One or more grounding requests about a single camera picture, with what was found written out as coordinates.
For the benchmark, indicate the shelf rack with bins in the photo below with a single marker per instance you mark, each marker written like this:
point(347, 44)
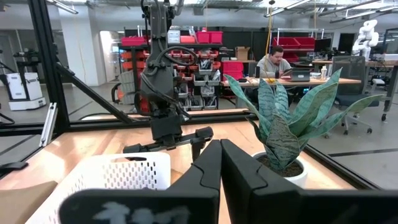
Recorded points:
point(205, 77)

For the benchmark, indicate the olive green folded cloth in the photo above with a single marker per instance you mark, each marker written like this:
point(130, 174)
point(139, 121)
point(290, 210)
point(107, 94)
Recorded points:
point(25, 202)

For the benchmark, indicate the white perforated plastic basket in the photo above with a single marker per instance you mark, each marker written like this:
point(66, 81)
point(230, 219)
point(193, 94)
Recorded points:
point(124, 174)

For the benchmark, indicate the cardboard box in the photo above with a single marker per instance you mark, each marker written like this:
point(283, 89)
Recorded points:
point(242, 53)

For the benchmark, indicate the white plant pot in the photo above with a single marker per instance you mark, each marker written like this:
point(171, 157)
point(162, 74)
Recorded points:
point(300, 180)

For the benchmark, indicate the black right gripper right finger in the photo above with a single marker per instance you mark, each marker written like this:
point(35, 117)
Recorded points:
point(248, 193)

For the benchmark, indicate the grey laptop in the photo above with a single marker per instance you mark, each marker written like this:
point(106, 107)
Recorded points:
point(300, 76)

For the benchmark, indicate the red storage crate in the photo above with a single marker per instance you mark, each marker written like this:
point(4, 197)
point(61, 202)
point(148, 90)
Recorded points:
point(232, 70)

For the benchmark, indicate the person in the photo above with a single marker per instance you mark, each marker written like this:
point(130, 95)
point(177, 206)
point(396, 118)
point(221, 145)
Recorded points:
point(273, 63)

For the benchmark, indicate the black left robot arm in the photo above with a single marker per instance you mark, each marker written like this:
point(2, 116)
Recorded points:
point(160, 77)

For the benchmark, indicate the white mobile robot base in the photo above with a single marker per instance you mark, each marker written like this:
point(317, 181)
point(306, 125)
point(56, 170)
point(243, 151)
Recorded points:
point(25, 90)

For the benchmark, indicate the black aluminium table frame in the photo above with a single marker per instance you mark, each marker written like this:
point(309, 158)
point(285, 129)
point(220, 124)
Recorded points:
point(46, 62)

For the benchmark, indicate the black computer monitor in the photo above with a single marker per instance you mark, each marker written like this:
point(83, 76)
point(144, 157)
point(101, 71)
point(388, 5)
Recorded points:
point(322, 45)

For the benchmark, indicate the black table edge clamp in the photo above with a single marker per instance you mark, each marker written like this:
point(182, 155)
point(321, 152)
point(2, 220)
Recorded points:
point(12, 168)

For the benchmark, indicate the silver aluminium bar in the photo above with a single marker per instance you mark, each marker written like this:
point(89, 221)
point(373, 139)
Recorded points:
point(48, 124)

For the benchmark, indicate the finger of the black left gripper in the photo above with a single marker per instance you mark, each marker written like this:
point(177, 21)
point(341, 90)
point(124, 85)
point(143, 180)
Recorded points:
point(199, 146)
point(131, 148)

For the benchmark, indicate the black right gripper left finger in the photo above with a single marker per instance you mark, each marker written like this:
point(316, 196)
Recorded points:
point(192, 199)

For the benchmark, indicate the grey mesh office chair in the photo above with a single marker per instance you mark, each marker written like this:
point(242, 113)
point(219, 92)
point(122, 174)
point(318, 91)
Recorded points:
point(348, 74)

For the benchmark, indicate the wooden office desk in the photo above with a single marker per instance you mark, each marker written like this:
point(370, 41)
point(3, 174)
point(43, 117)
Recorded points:
point(335, 81)

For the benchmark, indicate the green snake plant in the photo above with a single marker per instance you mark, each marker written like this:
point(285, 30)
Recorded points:
point(281, 137)

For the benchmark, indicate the white humanoid robot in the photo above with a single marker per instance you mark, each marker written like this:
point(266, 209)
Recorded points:
point(367, 37)

